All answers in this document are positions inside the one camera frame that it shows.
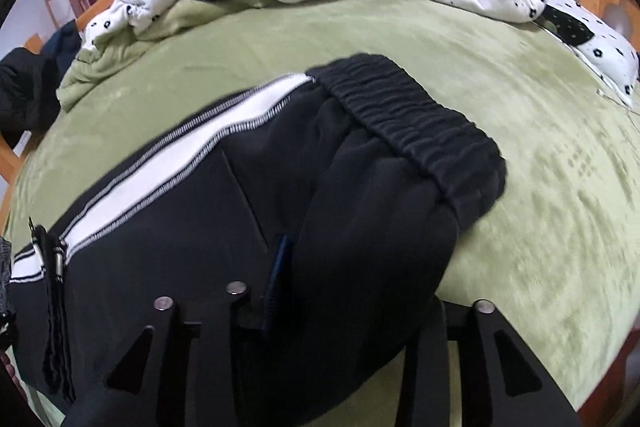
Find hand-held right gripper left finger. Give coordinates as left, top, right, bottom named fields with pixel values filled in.
left=65, top=234, right=297, bottom=427

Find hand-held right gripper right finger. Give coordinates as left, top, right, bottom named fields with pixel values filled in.
left=400, top=298, right=584, bottom=427

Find black pants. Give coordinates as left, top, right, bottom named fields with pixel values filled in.
left=7, top=52, right=509, bottom=427

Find crumpled green fleece blanket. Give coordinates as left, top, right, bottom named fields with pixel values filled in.
left=56, top=0, right=482, bottom=110

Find grey jeans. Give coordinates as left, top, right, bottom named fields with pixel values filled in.
left=0, top=234, right=13, bottom=319

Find white floral pillow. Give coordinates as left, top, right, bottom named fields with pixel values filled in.
left=537, top=0, right=640, bottom=108

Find black jacket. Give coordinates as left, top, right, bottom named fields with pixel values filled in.
left=0, top=47, right=62, bottom=148

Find dark blue garment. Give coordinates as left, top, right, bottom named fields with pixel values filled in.
left=42, top=20, right=84, bottom=68

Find wooden coat rack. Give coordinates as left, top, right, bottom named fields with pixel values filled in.
left=44, top=0, right=87, bottom=28

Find white charging cable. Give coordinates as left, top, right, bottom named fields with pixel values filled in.
left=594, top=86, right=640, bottom=120

